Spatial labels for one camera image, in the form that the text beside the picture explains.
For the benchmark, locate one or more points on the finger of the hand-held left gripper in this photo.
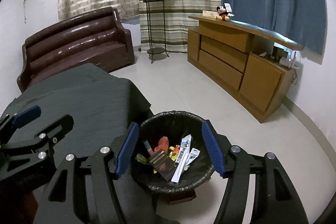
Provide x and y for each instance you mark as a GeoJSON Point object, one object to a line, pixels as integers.
{"type": "Point", "coordinates": [27, 115]}
{"type": "Point", "coordinates": [60, 125]}

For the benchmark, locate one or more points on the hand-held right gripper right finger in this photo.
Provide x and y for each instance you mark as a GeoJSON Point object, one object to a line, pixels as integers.
{"type": "Point", "coordinates": [212, 150]}

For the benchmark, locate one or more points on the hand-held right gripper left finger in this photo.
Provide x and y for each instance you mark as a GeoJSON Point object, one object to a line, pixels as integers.
{"type": "Point", "coordinates": [127, 150]}

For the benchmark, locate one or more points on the green snack wrapper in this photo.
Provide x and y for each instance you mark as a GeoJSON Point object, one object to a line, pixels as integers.
{"type": "Point", "coordinates": [141, 158]}

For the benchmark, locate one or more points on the grey white pouch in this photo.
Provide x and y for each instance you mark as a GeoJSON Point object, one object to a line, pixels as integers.
{"type": "Point", "coordinates": [193, 155]}

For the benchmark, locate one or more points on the teal tube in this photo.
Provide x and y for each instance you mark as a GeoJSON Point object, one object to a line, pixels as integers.
{"type": "Point", "coordinates": [148, 146]}

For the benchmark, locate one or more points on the orange plastic bag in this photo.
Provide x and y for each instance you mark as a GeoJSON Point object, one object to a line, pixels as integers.
{"type": "Point", "coordinates": [162, 144]}

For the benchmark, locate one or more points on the white tube with blue print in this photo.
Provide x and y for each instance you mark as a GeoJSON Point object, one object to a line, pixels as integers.
{"type": "Point", "coordinates": [179, 166]}

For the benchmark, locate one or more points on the black cigarette box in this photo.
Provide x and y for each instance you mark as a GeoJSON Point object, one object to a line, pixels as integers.
{"type": "Point", "coordinates": [162, 165]}

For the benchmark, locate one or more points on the yellow wrapper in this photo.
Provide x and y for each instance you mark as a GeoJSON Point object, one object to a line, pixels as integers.
{"type": "Point", "coordinates": [173, 154]}

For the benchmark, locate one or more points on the bin with black bag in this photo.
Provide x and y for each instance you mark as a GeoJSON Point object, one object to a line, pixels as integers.
{"type": "Point", "coordinates": [170, 124]}

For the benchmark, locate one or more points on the person's left forearm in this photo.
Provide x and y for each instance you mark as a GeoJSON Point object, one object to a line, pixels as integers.
{"type": "Point", "coordinates": [15, 205]}

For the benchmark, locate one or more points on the dark grey tablecloth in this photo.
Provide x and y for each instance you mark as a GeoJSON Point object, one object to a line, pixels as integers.
{"type": "Point", "coordinates": [78, 98]}

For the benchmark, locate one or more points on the brown wooden stool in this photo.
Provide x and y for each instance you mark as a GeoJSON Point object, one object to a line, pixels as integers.
{"type": "Point", "coordinates": [181, 196]}

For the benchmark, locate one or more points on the brown leather sofa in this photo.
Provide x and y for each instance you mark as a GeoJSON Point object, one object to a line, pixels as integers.
{"type": "Point", "coordinates": [73, 43]}

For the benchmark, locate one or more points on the wooden cabinet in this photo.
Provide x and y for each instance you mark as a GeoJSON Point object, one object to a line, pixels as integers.
{"type": "Point", "coordinates": [220, 64]}

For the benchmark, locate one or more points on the black metal plant stand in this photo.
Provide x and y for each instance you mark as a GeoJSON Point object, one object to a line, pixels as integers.
{"type": "Point", "coordinates": [155, 52]}

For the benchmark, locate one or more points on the white router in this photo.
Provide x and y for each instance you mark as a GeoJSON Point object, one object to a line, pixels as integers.
{"type": "Point", "coordinates": [287, 61]}

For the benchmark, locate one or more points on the dark small box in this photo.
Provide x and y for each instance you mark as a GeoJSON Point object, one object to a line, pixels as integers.
{"type": "Point", "coordinates": [277, 52]}

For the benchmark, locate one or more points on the beige tissue box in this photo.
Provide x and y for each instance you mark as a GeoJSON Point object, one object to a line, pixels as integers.
{"type": "Point", "coordinates": [208, 14]}

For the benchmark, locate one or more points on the mouse plush toy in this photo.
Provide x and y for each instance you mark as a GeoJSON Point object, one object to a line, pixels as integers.
{"type": "Point", "coordinates": [222, 13]}

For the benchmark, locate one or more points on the white paper tag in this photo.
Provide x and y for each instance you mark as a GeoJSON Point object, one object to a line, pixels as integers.
{"type": "Point", "coordinates": [227, 7]}

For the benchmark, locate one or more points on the striped curtain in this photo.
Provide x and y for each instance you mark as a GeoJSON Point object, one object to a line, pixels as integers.
{"type": "Point", "coordinates": [183, 3]}

